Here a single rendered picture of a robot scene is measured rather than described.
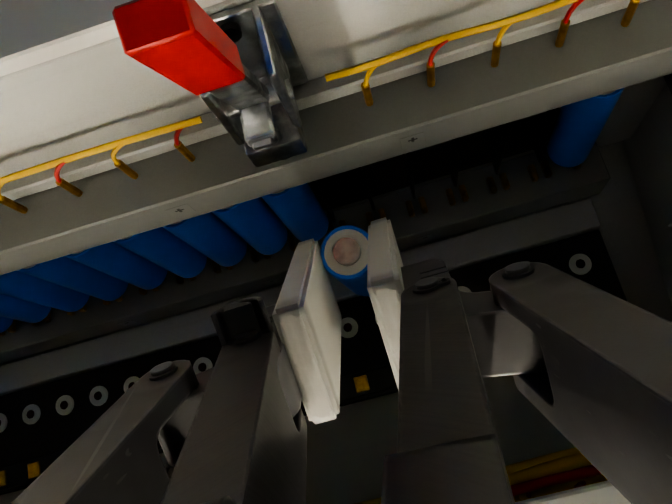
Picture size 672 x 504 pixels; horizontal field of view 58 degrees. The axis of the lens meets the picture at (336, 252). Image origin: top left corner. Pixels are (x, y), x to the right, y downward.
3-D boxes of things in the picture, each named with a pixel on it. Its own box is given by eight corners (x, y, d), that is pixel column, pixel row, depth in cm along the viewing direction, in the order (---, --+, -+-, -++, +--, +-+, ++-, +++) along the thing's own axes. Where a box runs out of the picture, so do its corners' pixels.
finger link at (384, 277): (365, 285, 13) (398, 276, 13) (367, 221, 20) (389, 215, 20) (402, 404, 14) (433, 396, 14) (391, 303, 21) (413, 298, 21)
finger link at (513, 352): (410, 335, 12) (563, 295, 11) (398, 265, 17) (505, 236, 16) (429, 403, 12) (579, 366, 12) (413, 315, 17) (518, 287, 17)
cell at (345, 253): (381, 301, 26) (366, 285, 19) (340, 290, 26) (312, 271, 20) (392, 260, 26) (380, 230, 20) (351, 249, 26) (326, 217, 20)
